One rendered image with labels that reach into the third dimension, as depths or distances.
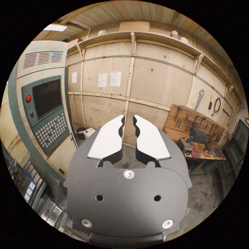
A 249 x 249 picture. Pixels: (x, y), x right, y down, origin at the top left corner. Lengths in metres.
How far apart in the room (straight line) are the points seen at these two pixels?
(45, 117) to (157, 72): 1.68
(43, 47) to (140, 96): 1.66
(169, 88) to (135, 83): 0.64
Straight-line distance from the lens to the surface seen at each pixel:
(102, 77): 1.80
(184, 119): 1.76
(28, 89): 0.77
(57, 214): 1.18
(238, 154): 3.66
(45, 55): 0.91
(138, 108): 1.63
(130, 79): 1.55
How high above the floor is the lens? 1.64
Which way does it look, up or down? 32 degrees down
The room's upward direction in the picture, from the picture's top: 8 degrees clockwise
